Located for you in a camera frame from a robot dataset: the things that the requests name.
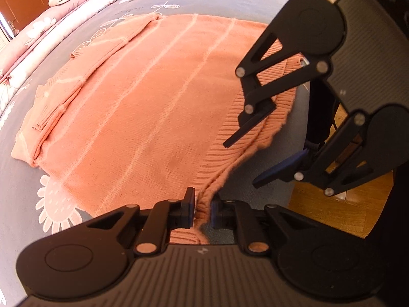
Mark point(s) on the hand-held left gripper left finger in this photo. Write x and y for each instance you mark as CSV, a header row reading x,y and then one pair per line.
x,y
191,208

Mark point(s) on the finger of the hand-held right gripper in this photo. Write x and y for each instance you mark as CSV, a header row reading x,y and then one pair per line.
x,y
252,121
281,169

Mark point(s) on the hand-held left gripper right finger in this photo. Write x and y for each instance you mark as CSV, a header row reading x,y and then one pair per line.
x,y
213,214

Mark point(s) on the orange knit sweater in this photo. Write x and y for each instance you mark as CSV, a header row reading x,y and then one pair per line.
x,y
143,102

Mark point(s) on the pink floral quilt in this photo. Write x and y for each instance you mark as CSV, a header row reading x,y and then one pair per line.
x,y
48,35

